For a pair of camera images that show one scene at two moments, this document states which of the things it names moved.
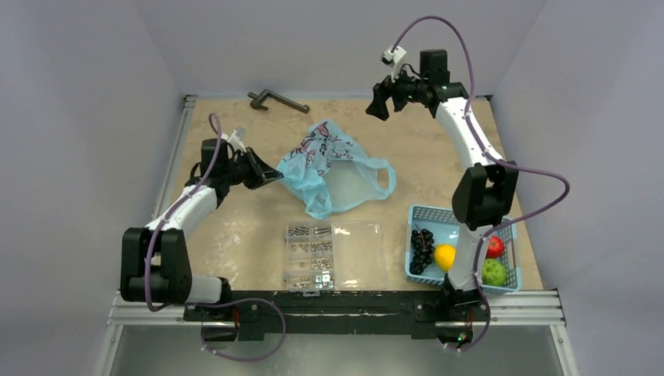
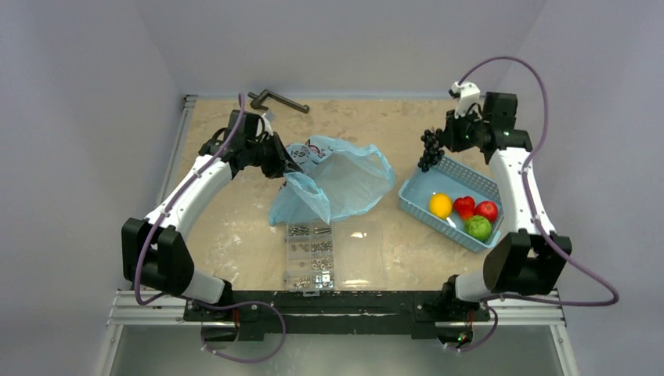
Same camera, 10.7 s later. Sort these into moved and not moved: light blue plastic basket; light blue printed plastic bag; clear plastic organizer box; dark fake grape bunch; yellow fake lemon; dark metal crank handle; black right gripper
Moved: yellow fake lemon; light blue printed plastic bag; black right gripper; dark fake grape bunch; light blue plastic basket
Not moved: clear plastic organizer box; dark metal crank handle
